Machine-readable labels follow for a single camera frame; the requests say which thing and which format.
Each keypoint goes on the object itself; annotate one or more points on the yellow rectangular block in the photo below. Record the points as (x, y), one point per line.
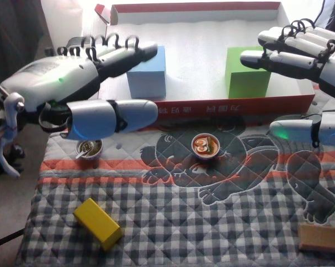
(97, 222)

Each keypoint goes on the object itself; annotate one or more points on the toy soup bowl with spoon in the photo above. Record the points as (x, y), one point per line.
(90, 148)

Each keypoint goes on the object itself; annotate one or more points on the grey quilt with printed bear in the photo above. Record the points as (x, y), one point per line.
(184, 222)

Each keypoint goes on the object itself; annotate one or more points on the toy ramen bowl with egg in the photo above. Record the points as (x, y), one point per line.
(205, 148)

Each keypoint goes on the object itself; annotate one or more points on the wooden rectangular block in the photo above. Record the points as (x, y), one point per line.
(322, 239)

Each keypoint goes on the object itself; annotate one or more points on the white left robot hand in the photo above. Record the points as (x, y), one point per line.
(50, 80)

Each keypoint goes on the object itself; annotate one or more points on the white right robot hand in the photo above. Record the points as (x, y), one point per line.
(332, 69)

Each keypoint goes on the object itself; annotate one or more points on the dark curtain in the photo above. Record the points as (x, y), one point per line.
(11, 27)

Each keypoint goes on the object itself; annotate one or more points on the red-rimmed white cardboard box tray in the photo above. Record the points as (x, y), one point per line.
(197, 41)

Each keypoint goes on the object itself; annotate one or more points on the green foam block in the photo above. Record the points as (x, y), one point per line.
(247, 83)

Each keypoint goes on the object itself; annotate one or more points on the blue foam block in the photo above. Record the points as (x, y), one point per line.
(147, 83)

